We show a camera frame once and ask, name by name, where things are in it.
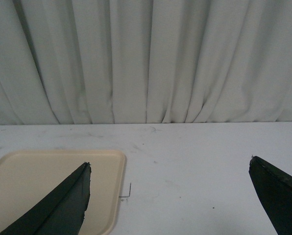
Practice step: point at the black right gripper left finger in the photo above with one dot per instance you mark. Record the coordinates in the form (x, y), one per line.
(61, 212)

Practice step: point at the beige square plastic plate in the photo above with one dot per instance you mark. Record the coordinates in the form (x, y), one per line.
(27, 176)

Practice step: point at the white pleated curtain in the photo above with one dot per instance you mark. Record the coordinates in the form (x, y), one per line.
(145, 61)

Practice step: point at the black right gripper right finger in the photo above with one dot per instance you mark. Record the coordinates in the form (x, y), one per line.
(274, 190)

